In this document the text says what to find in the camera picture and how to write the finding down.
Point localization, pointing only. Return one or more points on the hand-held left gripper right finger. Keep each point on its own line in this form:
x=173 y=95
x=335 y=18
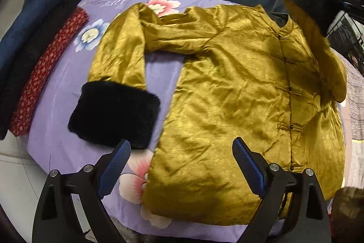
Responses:
x=249 y=166

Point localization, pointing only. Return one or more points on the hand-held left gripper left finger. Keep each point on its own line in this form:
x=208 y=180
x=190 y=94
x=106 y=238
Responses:
x=113 y=166

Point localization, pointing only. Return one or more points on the gold jacket with black fur cuffs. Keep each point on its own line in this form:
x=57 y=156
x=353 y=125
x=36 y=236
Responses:
x=227 y=83

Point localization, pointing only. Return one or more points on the stack of folded clothes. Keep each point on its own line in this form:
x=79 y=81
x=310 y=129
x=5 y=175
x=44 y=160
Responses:
x=34 y=55

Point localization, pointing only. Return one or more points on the purple floral bedsheet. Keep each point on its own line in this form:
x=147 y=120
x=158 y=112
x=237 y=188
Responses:
x=57 y=123

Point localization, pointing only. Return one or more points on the grey knitted cloth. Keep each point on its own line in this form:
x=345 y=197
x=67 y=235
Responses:
x=355 y=100

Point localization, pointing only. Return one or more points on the pale pink cloth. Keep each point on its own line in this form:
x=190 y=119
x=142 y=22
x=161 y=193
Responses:
x=355 y=163

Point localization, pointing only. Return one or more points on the brown cloth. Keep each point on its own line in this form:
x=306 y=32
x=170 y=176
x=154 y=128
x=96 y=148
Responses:
x=348 y=211

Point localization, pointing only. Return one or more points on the red patterned folded cloth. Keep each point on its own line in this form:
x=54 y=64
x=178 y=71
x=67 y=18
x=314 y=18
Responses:
x=42 y=72

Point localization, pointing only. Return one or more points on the navy blue folded cloth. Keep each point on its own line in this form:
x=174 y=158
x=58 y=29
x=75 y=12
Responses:
x=31 y=12

